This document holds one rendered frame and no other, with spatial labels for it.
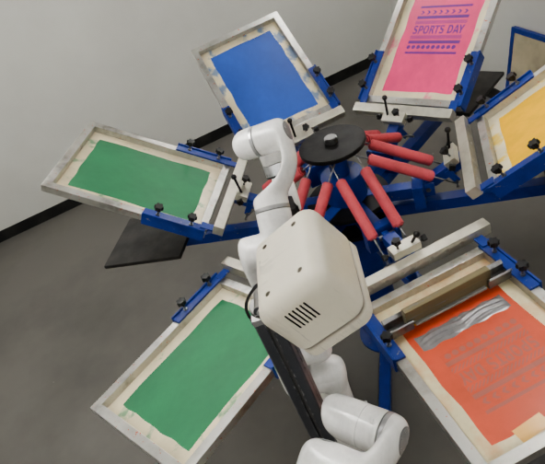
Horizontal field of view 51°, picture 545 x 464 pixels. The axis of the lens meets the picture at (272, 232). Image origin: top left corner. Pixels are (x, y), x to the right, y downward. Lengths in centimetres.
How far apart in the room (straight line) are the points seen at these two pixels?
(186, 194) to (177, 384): 101
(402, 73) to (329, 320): 248
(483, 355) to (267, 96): 199
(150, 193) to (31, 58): 296
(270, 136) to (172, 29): 438
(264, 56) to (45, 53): 256
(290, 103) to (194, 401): 183
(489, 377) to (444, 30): 195
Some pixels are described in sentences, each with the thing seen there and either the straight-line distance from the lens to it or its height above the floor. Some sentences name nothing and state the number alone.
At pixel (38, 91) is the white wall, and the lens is 572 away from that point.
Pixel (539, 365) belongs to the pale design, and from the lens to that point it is 208.
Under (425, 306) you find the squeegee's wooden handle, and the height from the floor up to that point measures 105.
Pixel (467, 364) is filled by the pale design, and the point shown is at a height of 96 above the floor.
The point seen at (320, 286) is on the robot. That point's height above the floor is 201.
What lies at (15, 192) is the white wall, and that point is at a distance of 609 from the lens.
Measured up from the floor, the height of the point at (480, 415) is 96.
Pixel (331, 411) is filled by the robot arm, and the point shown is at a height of 170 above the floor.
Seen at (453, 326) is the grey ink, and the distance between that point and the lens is 218.
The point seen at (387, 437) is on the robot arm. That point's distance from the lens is 107.
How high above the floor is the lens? 262
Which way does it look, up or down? 36 degrees down
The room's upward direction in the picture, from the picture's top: 22 degrees counter-clockwise
